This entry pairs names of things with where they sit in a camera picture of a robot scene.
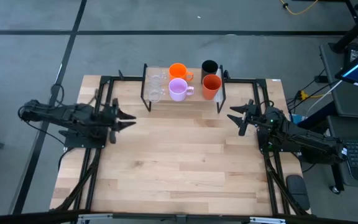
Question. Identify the clear footed mug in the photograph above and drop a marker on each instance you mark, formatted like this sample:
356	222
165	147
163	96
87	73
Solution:
155	72
154	93

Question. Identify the black power adapter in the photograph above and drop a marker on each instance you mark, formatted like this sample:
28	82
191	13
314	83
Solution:
354	53

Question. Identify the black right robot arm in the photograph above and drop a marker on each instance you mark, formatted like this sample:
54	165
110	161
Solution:
306	140

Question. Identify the dark grey desk with caster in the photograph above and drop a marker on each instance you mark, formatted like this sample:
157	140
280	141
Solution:
334	127

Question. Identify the black stand pole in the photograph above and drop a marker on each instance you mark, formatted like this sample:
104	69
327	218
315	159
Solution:
353	31

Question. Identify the red-orange ribbed cup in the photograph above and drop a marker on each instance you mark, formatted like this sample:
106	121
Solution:
211	85

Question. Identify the black oval mouse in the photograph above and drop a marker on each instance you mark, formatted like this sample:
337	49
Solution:
297	191

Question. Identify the orange plastic mug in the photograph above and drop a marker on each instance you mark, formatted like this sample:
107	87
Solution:
178	71

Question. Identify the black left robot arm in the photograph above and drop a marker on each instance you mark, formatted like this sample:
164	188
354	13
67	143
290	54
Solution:
57	115

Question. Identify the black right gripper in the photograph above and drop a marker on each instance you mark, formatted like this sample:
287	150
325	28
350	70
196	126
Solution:
258	115

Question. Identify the black tall cup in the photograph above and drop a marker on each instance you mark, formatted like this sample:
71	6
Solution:
209	67

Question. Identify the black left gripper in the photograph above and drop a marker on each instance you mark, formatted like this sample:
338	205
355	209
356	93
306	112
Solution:
113	121

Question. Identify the black metal table frame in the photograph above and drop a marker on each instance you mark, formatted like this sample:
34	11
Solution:
126	78

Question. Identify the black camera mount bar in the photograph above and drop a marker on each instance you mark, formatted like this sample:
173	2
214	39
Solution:
135	215

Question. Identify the yellow plug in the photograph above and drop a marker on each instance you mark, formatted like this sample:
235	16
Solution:
303	94

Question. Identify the pink plastic mug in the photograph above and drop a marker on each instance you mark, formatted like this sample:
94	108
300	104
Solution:
178	88

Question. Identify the wooden shelf with black legs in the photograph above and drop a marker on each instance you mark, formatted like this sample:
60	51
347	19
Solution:
197	93

